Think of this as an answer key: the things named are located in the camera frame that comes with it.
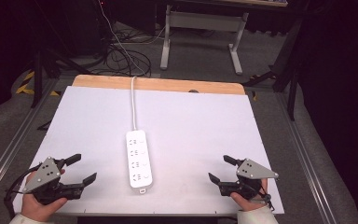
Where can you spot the white board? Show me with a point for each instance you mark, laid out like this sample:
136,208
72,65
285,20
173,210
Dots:
183,130

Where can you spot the person's right hand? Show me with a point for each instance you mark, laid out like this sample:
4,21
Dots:
248,203

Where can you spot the white metal desk frame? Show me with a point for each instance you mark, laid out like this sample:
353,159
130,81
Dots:
203,20

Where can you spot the white power strip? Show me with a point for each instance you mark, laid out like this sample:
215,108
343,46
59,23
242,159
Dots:
139,161

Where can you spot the person's left hand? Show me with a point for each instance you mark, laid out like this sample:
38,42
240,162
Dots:
38,210

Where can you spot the aluminium floor rail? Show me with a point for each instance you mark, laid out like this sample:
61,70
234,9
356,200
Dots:
307,161
9,149

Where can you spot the black metal stand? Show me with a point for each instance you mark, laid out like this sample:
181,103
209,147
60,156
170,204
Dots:
38,77
287,71

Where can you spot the wooden table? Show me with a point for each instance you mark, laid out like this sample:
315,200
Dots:
158,84

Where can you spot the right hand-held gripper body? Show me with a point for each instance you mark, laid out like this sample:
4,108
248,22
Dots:
251,171

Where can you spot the yellow black floor tape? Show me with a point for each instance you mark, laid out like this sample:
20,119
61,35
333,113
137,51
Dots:
28,84

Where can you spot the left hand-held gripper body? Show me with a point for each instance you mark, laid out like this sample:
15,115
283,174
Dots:
42,175

